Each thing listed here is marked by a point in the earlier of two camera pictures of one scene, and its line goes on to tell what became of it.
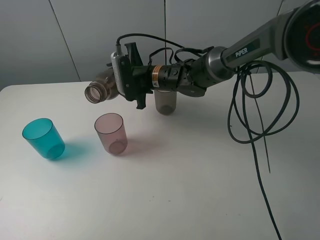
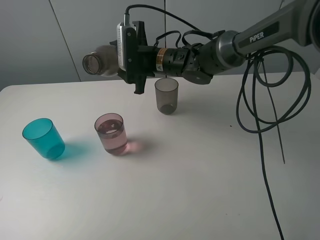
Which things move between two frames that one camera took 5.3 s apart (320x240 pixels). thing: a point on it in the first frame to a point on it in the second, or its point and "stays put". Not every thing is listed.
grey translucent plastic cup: x=165 y=101 stays put
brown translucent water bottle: x=104 y=88 to x=103 y=61
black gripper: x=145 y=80 to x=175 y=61
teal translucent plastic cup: x=42 y=134 stays put
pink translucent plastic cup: x=110 y=127 stays put
